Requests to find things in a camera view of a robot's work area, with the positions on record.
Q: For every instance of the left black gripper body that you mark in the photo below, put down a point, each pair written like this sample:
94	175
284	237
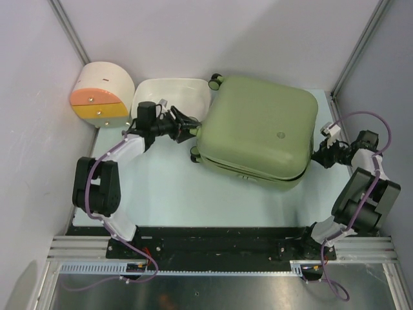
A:
168	126

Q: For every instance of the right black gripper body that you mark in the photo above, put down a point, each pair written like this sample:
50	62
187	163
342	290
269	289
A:
337	153

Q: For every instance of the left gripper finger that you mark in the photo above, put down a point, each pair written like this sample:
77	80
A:
183	120
186	134

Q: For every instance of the white rectangular plastic basin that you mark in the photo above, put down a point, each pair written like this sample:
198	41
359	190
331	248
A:
191	96

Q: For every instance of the green hard-shell suitcase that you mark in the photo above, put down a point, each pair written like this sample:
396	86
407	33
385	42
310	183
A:
257	130

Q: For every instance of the cream drawer box orange fronts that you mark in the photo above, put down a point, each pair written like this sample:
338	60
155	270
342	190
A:
103	95

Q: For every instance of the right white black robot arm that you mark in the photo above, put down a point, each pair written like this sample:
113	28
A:
364	202

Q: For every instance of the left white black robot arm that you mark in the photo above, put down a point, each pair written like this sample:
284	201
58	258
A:
97	182

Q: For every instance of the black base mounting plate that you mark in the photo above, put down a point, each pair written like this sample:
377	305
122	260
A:
216	249

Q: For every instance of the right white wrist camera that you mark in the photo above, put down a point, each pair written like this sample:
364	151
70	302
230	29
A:
331	133

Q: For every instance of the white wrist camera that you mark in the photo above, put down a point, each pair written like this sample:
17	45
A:
164	105
331	133

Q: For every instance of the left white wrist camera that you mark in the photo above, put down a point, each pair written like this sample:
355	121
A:
164	105

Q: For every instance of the aluminium frame rail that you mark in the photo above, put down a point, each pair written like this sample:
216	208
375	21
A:
353	250

